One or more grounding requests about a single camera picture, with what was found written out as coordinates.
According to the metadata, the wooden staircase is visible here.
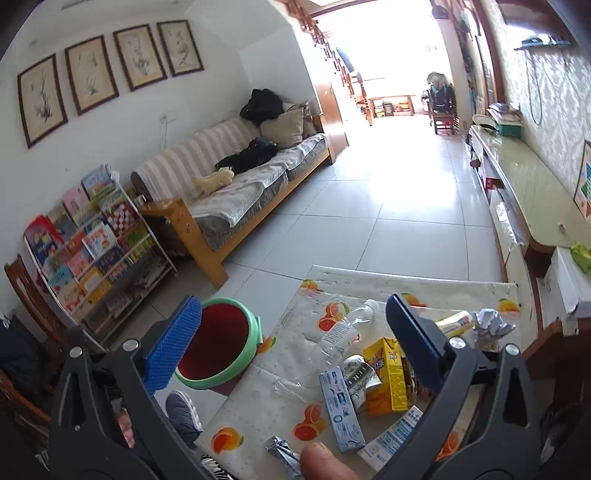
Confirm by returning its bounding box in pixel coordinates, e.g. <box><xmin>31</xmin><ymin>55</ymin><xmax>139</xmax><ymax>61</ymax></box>
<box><xmin>272</xmin><ymin>0</ymin><xmax>375</xmax><ymax>127</ymax></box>

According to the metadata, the white and blue box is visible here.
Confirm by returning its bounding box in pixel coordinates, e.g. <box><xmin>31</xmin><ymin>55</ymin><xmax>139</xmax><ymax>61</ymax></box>
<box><xmin>358</xmin><ymin>405</ymin><xmax>423</xmax><ymax>472</ymax></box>

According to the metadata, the person's right hand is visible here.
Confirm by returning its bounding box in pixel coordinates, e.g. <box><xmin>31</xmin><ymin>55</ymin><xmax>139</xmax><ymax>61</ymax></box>
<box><xmin>300</xmin><ymin>442</ymin><xmax>360</xmax><ymax>480</ymax></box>

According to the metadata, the wooden sofa with striped cover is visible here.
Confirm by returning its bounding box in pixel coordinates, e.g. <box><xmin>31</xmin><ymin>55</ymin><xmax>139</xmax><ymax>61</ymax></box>
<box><xmin>130</xmin><ymin>99</ymin><xmax>338</xmax><ymax>289</ymax></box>

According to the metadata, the silver foil pouch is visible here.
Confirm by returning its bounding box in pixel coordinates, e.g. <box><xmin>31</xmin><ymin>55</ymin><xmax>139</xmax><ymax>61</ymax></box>
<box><xmin>264</xmin><ymin>436</ymin><xmax>303</xmax><ymax>479</ymax></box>

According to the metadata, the paper ball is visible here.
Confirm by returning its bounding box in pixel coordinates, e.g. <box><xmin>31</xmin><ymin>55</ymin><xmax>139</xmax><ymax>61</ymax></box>
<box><xmin>471</xmin><ymin>308</ymin><xmax>517</xmax><ymax>343</ymax></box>

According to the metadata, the star checkers board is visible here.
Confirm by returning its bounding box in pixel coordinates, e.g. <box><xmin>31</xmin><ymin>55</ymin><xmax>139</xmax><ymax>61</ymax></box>
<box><xmin>573</xmin><ymin>141</ymin><xmax>591</xmax><ymax>220</ymax></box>

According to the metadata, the beige plush toy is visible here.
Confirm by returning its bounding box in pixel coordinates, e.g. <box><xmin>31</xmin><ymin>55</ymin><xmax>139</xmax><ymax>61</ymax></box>
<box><xmin>191</xmin><ymin>167</ymin><xmax>236</xmax><ymax>193</ymax></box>

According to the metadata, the dark wooden chair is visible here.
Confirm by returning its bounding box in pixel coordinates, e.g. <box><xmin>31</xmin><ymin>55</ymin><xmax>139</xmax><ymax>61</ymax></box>
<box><xmin>4</xmin><ymin>254</ymin><xmax>70</xmax><ymax>370</ymax></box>

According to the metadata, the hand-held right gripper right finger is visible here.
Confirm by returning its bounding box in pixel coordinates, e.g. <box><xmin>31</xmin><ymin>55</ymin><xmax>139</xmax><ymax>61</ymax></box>
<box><xmin>369</xmin><ymin>293</ymin><xmax>541</xmax><ymax>480</ymax></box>

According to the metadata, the wooden display cabinet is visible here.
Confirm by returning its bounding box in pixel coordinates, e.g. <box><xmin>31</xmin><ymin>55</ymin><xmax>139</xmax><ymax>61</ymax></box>
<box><xmin>457</xmin><ymin>0</ymin><xmax>506</xmax><ymax>116</ymax></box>

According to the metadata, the wall shelf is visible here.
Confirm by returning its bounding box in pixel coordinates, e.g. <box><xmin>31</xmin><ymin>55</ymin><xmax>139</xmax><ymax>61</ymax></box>
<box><xmin>513</xmin><ymin>36</ymin><xmax>573</xmax><ymax>51</ymax></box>

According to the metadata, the white wire book rack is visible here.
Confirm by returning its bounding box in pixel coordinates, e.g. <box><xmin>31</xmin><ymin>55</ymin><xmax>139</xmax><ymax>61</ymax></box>
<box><xmin>23</xmin><ymin>164</ymin><xmax>178</xmax><ymax>342</ymax></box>

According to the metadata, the crushed white milk carton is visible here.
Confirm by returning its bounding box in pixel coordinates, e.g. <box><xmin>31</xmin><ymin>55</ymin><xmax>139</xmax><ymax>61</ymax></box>
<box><xmin>344</xmin><ymin>354</ymin><xmax>384</xmax><ymax>411</ymax></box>

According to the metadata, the black jacket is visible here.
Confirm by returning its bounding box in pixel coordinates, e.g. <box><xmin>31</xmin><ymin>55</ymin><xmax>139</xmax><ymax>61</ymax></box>
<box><xmin>239</xmin><ymin>88</ymin><xmax>284</xmax><ymax>124</ymax></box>

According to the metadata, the red bin with green rim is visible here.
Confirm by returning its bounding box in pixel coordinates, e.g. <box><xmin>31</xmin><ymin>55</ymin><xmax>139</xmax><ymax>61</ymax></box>
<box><xmin>173</xmin><ymin>298</ymin><xmax>264</xmax><ymax>393</ymax></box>

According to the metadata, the grey sneaker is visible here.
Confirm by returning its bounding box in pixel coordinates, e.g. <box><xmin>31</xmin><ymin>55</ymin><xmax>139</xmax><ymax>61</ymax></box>
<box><xmin>165</xmin><ymin>390</ymin><xmax>204</xmax><ymax>450</ymax></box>

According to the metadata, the yellow and white medicine box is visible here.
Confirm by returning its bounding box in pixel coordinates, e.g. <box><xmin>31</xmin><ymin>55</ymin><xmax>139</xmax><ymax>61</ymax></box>
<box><xmin>434</xmin><ymin>310</ymin><xmax>476</xmax><ymax>337</ymax></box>

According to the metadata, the wooden chair with clothes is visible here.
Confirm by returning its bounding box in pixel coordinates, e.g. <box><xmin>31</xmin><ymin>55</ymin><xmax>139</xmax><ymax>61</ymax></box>
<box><xmin>427</xmin><ymin>71</ymin><xmax>458</xmax><ymax>136</ymax></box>

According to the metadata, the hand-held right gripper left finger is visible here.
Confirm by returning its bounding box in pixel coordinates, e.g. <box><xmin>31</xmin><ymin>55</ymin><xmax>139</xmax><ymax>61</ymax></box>
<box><xmin>48</xmin><ymin>295</ymin><xmax>208</xmax><ymax>480</ymax></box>

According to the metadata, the framed plant picture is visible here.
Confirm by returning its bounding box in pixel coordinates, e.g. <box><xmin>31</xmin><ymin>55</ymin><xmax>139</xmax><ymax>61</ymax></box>
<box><xmin>113</xmin><ymin>23</ymin><xmax>168</xmax><ymax>92</ymax></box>
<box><xmin>157</xmin><ymin>19</ymin><xmax>205</xmax><ymax>77</ymax></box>
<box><xmin>17</xmin><ymin>53</ymin><xmax>69</xmax><ymax>149</ymax></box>
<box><xmin>65</xmin><ymin>34</ymin><xmax>121</xmax><ymax>116</ymax></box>

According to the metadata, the yellow drink carton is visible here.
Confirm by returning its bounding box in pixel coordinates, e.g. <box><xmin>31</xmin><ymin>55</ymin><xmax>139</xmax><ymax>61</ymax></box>
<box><xmin>362</xmin><ymin>337</ymin><xmax>413</xmax><ymax>417</ymax></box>

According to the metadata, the dark blue cloth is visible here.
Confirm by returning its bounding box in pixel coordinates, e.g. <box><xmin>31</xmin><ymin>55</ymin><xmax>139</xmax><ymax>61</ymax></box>
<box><xmin>0</xmin><ymin>314</ymin><xmax>47</xmax><ymax>393</ymax></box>

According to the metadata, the green bag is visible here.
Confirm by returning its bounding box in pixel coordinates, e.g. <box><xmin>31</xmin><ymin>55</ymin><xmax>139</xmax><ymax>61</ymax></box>
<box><xmin>569</xmin><ymin>244</ymin><xmax>591</xmax><ymax>273</ymax></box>

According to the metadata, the light blue toothpaste box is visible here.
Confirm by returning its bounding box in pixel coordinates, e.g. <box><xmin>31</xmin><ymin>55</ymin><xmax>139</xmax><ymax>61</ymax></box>
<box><xmin>318</xmin><ymin>367</ymin><xmax>366</xmax><ymax>454</ymax></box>

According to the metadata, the clear plastic bottle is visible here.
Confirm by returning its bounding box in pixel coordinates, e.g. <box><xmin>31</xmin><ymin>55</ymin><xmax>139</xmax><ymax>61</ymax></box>
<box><xmin>295</xmin><ymin>299</ymin><xmax>380</xmax><ymax>366</ymax></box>

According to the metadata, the beige pillow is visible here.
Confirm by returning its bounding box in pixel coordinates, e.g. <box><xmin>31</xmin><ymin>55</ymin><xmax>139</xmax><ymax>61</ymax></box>
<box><xmin>259</xmin><ymin>108</ymin><xmax>306</xmax><ymax>148</ymax></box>

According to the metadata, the row of children's books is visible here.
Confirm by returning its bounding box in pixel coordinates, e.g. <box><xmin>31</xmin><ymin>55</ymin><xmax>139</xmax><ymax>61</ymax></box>
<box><xmin>25</xmin><ymin>165</ymin><xmax>169</xmax><ymax>330</ymax></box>

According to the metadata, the long low cabinet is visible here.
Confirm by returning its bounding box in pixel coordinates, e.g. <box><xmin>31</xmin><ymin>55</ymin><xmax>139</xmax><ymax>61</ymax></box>
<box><xmin>466</xmin><ymin>124</ymin><xmax>591</xmax><ymax>324</ymax></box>

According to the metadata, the low wooden table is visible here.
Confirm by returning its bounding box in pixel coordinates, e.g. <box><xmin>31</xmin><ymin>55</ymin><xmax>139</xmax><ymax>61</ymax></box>
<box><xmin>367</xmin><ymin>95</ymin><xmax>416</xmax><ymax>118</ymax></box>

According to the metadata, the black white striped cloth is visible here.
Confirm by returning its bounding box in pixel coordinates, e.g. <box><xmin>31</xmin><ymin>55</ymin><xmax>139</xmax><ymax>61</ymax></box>
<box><xmin>198</xmin><ymin>455</ymin><xmax>232</xmax><ymax>480</ymax></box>

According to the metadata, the brown trimmed pillow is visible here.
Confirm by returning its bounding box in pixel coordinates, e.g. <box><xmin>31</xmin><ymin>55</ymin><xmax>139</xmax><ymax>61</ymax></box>
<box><xmin>284</xmin><ymin>100</ymin><xmax>315</xmax><ymax>139</ymax></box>

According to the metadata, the black clothes pile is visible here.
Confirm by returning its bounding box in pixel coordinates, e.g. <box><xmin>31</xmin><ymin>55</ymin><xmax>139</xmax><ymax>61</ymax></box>
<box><xmin>215</xmin><ymin>136</ymin><xmax>280</xmax><ymax>176</ymax></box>

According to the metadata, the white cardboard box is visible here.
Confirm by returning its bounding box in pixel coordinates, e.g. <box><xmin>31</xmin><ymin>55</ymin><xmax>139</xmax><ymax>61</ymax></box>
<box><xmin>542</xmin><ymin>247</ymin><xmax>591</xmax><ymax>319</ymax></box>

